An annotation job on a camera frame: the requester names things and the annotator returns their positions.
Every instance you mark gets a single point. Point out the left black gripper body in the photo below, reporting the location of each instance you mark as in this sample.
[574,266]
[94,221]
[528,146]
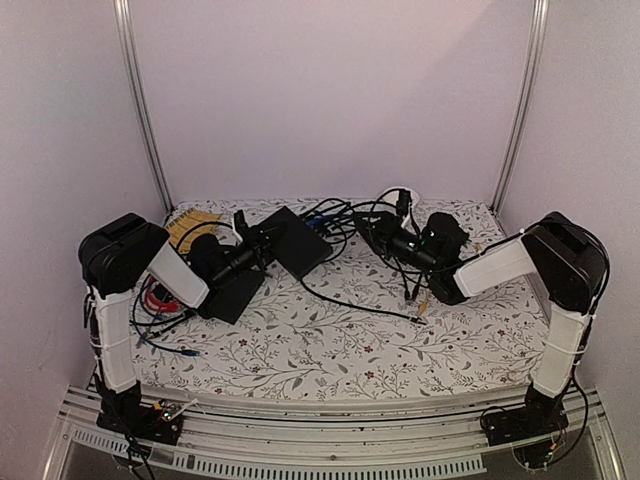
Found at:
[248,256]

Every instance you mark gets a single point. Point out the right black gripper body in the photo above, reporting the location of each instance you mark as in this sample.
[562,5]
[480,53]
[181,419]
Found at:
[414,255]

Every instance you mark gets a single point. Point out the black TP-Link network switch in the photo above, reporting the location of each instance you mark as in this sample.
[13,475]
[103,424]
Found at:
[297,247]

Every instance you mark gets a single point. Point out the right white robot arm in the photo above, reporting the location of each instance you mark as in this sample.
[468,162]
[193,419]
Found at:
[563,261]

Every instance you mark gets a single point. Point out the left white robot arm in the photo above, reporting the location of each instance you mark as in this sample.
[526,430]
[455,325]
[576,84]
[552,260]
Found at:
[113,259]

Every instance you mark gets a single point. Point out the white bowl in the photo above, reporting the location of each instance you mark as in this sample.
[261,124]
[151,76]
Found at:
[392,195]

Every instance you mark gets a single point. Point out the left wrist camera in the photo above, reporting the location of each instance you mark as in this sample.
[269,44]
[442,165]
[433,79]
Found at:
[240,227]

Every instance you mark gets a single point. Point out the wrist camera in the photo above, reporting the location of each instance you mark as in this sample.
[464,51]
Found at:
[240,227]
[403,209]

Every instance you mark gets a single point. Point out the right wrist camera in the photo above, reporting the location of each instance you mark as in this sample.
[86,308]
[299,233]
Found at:
[403,209]

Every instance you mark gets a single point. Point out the aluminium front rail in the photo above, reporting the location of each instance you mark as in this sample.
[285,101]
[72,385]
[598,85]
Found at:
[420,438]

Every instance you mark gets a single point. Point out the right aluminium frame post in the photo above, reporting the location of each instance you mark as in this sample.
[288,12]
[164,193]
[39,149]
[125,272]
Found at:
[533,57]

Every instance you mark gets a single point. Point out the aluminium frame post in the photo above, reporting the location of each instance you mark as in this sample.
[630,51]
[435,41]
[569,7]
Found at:
[125,30]
[533,57]

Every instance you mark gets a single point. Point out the left aluminium frame post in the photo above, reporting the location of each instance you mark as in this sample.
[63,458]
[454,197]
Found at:
[125,30]

